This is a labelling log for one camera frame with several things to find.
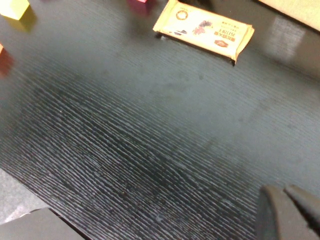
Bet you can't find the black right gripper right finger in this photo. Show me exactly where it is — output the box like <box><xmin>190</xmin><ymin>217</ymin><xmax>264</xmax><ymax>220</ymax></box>
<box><xmin>284</xmin><ymin>184</ymin><xmax>320</xmax><ymax>230</ymax></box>

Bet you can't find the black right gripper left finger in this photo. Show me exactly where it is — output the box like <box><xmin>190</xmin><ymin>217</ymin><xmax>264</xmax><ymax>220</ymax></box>
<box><xmin>257</xmin><ymin>184</ymin><xmax>320</xmax><ymax>240</ymax></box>

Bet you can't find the large cardboard box, biscuit label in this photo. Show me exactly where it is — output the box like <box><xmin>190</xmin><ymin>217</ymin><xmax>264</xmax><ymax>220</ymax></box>
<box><xmin>258</xmin><ymin>0</ymin><xmax>320</xmax><ymax>32</ymax></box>

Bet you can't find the brown biscuit packet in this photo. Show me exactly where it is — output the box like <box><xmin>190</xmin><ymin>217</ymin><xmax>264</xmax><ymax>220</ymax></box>
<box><xmin>152</xmin><ymin>0</ymin><xmax>255</xmax><ymax>63</ymax></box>

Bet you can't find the orange red foam cube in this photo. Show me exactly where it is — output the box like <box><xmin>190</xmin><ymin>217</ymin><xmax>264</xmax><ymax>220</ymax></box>
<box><xmin>0</xmin><ymin>43</ymin><xmax>15</xmax><ymax>76</ymax></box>

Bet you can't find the yellow foam cube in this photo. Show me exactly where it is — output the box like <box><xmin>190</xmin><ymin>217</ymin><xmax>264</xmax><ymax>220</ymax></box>
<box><xmin>0</xmin><ymin>0</ymin><xmax>30</xmax><ymax>20</ymax></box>

